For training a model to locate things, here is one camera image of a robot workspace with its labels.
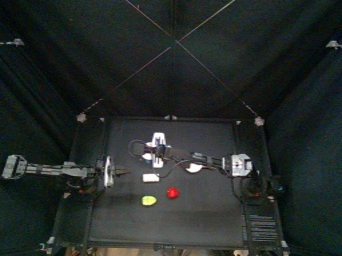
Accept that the white text label sticker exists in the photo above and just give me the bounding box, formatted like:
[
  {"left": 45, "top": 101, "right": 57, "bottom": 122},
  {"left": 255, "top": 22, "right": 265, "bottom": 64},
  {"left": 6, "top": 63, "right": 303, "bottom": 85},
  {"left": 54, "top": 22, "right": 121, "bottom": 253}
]
[{"left": 247, "top": 213, "right": 280, "bottom": 245}]

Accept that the yellow-green toy fruit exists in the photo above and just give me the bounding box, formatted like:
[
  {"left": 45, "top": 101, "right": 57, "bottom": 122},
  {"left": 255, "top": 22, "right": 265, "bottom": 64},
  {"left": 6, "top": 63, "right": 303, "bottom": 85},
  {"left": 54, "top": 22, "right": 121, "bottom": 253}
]
[{"left": 140, "top": 195, "right": 157, "bottom": 207}]

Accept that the red toy fruit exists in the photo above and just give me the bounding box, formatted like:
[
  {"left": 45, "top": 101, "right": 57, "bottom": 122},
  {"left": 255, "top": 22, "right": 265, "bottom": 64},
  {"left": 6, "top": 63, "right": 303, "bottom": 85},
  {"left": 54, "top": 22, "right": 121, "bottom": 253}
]
[{"left": 165, "top": 187, "right": 180, "bottom": 200}]

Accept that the small white box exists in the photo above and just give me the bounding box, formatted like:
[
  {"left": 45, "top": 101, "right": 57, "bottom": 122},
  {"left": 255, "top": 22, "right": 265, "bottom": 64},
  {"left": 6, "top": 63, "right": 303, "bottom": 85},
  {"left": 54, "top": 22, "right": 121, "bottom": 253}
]
[{"left": 141, "top": 173, "right": 161, "bottom": 184}]

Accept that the plain white oval plate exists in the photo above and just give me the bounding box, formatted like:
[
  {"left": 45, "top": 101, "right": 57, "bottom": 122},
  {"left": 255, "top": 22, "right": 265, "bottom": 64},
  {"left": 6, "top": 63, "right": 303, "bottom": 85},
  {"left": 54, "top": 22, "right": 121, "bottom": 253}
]
[{"left": 183, "top": 162, "right": 204, "bottom": 174}]

